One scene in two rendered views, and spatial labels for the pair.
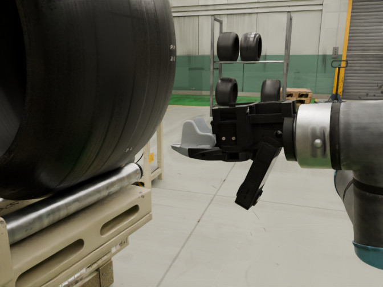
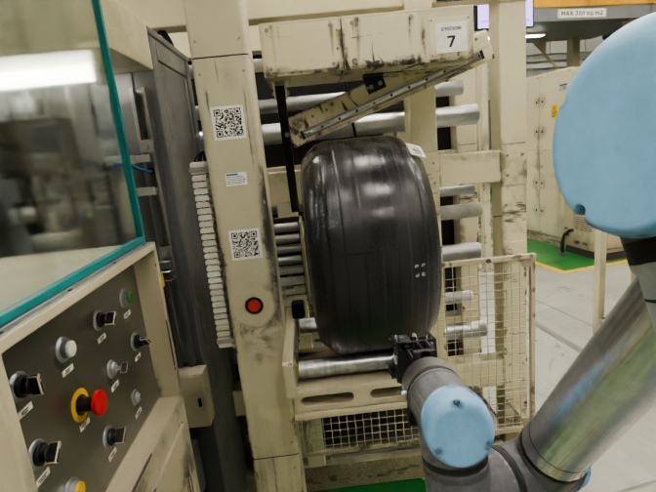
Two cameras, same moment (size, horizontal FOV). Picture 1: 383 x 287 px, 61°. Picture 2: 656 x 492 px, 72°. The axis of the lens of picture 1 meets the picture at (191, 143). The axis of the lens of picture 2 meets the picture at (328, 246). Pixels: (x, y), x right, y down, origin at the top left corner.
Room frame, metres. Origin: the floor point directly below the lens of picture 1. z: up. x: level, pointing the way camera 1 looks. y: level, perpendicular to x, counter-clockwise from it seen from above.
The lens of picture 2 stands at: (-0.01, -0.66, 1.44)
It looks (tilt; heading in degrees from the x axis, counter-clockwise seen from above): 12 degrees down; 60
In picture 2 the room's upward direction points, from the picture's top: 6 degrees counter-clockwise
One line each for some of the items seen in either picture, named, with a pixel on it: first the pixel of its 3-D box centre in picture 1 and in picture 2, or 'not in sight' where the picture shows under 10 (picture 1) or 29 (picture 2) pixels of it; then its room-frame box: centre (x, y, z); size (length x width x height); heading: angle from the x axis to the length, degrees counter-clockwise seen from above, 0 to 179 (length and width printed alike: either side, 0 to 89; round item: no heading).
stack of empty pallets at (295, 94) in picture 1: (294, 98); not in sight; (8.73, -2.79, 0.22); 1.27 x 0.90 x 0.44; 162
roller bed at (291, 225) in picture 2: not in sight; (278, 263); (0.62, 0.78, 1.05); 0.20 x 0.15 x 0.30; 152
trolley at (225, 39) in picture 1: (249, 73); not in sight; (5.93, -1.04, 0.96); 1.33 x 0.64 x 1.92; 70
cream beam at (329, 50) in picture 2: not in sight; (363, 50); (0.88, 0.54, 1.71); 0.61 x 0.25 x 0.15; 152
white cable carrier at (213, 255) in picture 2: not in sight; (215, 256); (0.31, 0.46, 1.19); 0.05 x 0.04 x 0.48; 62
